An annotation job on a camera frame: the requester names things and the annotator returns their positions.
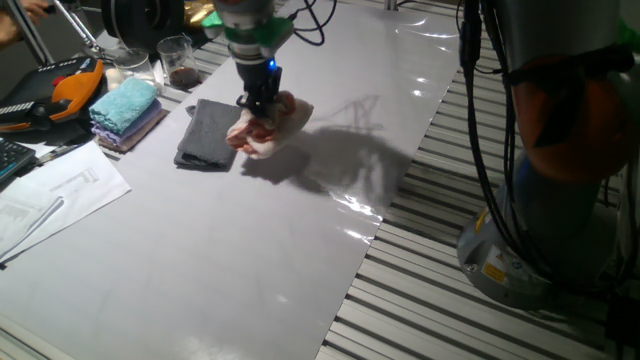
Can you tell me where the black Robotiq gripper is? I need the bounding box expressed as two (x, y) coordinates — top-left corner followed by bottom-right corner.
(234, 58), (284, 127)

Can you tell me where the pink cream cloth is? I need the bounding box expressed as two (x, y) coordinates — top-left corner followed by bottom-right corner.
(225, 90), (316, 161)

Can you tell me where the dark grey cloth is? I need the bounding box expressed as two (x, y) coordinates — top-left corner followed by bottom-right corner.
(173, 98), (244, 171)

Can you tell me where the person's forearm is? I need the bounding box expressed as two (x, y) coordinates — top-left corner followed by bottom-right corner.
(0, 10), (24, 49)

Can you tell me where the mauve brown folded cloth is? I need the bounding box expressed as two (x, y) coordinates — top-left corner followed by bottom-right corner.
(96, 108), (170, 154)

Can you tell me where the purple folded cloth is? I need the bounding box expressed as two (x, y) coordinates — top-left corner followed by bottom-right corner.
(90, 98), (164, 147)

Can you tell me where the teal fluffy folded cloth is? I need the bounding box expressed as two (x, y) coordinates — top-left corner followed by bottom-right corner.
(88, 76), (159, 135)

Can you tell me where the person's bare hand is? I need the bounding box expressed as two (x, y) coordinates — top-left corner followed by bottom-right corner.
(19, 0), (51, 22)

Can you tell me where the glass beaker with brown liquid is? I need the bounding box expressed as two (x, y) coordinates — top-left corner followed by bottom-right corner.
(155, 34), (203, 92)

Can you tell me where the gold foil bag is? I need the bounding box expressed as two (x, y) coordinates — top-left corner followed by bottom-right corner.
(182, 0), (217, 29)

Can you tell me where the empty glass beaker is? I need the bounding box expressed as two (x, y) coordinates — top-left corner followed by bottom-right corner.
(111, 47), (157, 84)

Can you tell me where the black filament spool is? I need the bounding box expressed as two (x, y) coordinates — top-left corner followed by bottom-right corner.
(100, 0), (186, 54)

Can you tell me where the grey plastic table mat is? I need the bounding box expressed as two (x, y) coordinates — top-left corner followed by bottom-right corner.
(0, 0), (477, 360)

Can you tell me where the white egg-shaped object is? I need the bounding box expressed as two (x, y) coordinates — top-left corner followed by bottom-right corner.
(104, 66), (126, 93)

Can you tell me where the orange black teach pendant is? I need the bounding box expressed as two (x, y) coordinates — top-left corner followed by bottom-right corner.
(0, 55), (106, 134)

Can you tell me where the large white paper sheet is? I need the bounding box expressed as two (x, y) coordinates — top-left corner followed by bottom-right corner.
(0, 140), (133, 265)

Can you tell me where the silver pen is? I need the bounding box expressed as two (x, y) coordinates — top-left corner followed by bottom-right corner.
(36, 141), (82, 166)

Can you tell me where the small printed paper sheet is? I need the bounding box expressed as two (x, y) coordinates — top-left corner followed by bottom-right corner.
(0, 195), (66, 257)

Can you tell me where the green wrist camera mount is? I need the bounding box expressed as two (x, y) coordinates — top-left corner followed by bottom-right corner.
(200, 10), (296, 50)

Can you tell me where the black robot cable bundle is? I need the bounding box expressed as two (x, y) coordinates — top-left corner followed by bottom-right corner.
(287, 0), (551, 286)

